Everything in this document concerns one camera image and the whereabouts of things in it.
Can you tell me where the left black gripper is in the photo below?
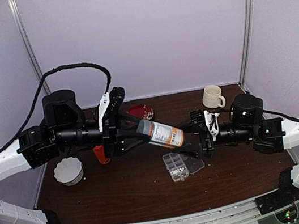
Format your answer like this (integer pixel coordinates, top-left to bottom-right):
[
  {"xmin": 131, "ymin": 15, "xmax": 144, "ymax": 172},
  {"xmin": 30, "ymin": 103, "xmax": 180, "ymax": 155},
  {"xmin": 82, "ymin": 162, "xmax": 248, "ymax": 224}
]
[{"xmin": 52, "ymin": 106, "xmax": 152, "ymax": 166}]

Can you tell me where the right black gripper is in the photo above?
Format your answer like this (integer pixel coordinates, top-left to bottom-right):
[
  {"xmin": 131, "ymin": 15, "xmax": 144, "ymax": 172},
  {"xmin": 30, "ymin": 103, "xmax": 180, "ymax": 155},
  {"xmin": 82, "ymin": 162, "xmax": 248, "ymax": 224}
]
[{"xmin": 166, "ymin": 107, "xmax": 258, "ymax": 166}]

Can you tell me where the clear plastic pill organizer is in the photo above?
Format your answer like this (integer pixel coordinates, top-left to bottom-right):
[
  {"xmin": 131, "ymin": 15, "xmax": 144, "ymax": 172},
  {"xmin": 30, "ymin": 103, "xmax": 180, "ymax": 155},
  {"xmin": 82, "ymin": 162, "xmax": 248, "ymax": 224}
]
[{"xmin": 162, "ymin": 153, "xmax": 205, "ymax": 183}]

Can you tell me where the grey lid pill bottle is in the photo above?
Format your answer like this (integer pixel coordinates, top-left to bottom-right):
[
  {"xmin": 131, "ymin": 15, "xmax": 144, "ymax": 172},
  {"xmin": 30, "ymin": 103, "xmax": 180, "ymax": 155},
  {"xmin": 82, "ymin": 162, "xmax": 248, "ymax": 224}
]
[{"xmin": 136, "ymin": 119, "xmax": 185, "ymax": 149}]

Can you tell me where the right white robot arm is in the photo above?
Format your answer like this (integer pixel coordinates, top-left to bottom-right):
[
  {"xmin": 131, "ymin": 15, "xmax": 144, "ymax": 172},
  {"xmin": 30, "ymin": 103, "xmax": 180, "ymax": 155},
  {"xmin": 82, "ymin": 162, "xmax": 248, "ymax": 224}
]
[{"xmin": 175, "ymin": 93, "xmax": 299, "ymax": 205}]

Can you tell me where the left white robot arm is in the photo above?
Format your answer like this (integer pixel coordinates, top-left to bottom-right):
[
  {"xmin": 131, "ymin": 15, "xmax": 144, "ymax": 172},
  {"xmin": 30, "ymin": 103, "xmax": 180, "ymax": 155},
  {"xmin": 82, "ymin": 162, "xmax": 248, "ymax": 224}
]
[{"xmin": 0, "ymin": 87, "xmax": 148, "ymax": 224}]

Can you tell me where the red floral plate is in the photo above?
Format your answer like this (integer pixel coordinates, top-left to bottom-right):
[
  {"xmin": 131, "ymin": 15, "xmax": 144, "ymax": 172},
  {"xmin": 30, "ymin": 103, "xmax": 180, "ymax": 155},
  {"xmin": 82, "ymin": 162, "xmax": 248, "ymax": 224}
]
[{"xmin": 127, "ymin": 104, "xmax": 155, "ymax": 120}]

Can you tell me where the orange pill bottle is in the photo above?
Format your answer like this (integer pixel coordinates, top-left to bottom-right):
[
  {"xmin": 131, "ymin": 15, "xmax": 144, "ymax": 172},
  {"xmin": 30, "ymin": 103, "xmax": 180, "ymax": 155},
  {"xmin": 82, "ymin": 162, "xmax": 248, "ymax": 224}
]
[{"xmin": 93, "ymin": 145, "xmax": 111, "ymax": 165}]

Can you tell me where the cream textured mug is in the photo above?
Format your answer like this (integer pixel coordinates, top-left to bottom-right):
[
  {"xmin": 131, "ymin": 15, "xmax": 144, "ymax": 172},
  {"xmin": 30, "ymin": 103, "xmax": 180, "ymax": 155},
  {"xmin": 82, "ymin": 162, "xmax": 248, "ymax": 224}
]
[{"xmin": 202, "ymin": 85, "xmax": 226, "ymax": 109}]

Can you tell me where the white scalloped bowl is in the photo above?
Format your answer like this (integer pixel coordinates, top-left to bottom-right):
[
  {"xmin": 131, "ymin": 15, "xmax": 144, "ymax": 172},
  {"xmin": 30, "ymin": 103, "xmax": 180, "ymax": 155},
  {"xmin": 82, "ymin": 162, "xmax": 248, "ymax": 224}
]
[{"xmin": 54, "ymin": 157, "xmax": 84, "ymax": 187}]

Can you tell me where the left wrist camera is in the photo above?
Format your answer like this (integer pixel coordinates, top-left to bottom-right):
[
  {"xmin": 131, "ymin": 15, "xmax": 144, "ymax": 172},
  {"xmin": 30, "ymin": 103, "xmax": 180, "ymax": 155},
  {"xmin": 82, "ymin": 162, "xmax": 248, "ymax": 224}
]
[{"xmin": 98, "ymin": 87, "xmax": 125, "ymax": 133}]

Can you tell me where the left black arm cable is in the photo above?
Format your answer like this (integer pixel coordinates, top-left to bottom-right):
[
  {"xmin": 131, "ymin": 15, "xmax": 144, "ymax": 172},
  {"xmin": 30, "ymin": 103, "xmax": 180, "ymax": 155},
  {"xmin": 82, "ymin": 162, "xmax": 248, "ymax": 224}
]
[{"xmin": 0, "ymin": 57, "xmax": 122, "ymax": 159}]

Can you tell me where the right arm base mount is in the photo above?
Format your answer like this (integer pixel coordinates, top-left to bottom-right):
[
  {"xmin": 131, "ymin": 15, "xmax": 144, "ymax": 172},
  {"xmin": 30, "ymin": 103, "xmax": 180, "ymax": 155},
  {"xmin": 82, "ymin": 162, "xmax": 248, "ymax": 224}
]
[{"xmin": 255, "ymin": 167, "xmax": 299, "ymax": 215}]

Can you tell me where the left aluminium frame post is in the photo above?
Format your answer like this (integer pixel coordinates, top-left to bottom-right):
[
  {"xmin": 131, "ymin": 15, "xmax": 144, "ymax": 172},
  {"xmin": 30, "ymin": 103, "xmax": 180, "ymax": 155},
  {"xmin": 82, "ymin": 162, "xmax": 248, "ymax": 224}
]
[{"xmin": 6, "ymin": 0, "xmax": 63, "ymax": 121}]

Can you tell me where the aluminium frame post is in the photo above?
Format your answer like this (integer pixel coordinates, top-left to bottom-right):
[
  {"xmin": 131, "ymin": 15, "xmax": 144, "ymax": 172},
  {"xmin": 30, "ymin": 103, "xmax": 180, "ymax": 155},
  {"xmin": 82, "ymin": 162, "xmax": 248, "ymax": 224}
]
[
  {"xmin": 6, "ymin": 0, "xmax": 63, "ymax": 121},
  {"xmin": 238, "ymin": 0, "xmax": 254, "ymax": 87}
]

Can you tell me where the right aluminium frame post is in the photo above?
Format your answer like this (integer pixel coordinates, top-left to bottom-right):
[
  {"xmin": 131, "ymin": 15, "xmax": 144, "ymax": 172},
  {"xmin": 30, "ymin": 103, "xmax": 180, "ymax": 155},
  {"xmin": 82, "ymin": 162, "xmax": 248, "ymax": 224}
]
[{"xmin": 238, "ymin": 0, "xmax": 254, "ymax": 87}]

